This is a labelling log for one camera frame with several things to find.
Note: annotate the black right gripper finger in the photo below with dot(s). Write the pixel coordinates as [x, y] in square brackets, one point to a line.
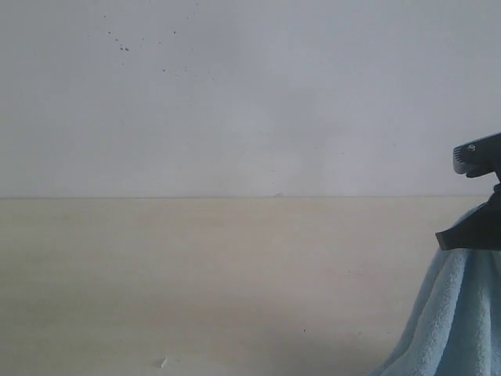
[479, 229]

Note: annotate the light blue terry towel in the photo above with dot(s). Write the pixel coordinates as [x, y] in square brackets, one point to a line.
[454, 326]

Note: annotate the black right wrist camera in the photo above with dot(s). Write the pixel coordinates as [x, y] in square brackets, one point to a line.
[478, 158]

